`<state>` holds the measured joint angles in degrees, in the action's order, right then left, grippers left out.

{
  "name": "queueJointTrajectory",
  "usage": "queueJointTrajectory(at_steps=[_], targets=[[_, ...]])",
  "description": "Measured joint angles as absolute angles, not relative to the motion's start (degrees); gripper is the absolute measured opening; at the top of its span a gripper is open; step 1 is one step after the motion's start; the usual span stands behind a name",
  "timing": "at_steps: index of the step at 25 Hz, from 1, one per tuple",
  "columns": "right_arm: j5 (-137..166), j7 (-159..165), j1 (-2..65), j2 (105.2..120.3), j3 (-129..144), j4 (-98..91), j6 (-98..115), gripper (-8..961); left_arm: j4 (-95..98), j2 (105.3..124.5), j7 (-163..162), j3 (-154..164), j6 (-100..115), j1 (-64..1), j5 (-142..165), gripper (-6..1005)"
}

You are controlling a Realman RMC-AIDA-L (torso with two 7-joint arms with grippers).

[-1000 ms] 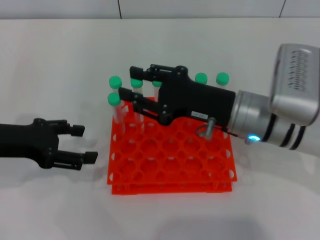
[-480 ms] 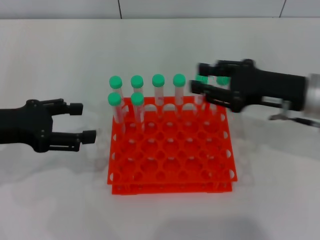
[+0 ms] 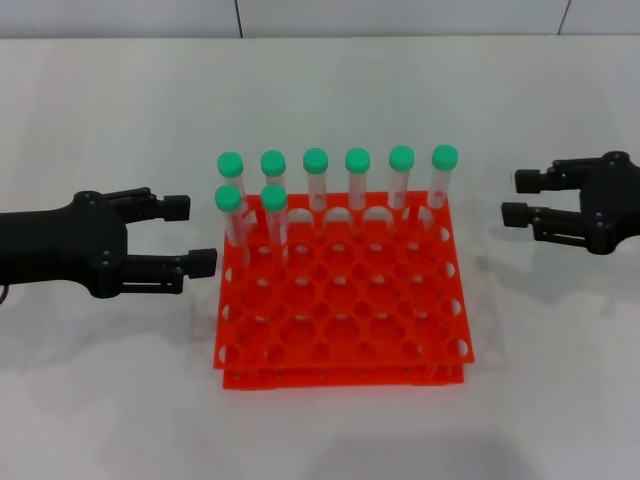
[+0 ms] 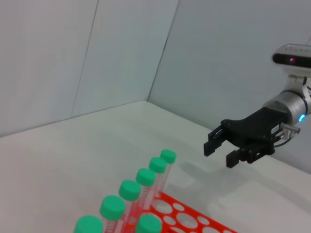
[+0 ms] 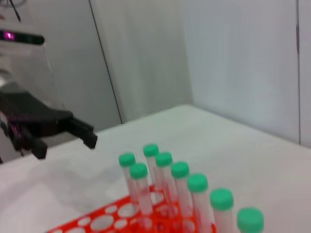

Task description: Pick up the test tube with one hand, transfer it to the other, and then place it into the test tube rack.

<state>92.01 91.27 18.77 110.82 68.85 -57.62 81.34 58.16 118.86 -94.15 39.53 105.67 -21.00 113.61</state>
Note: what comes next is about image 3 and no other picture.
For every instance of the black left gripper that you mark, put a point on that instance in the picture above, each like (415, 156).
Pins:
(60, 245)

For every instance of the green-capped clear test tube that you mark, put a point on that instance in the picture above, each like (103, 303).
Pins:
(230, 164)
(316, 160)
(445, 156)
(273, 162)
(227, 197)
(274, 197)
(402, 157)
(358, 160)

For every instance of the orange plastic test tube rack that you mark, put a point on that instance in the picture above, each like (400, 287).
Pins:
(325, 295)

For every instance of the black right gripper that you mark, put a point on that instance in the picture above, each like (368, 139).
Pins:
(612, 205)

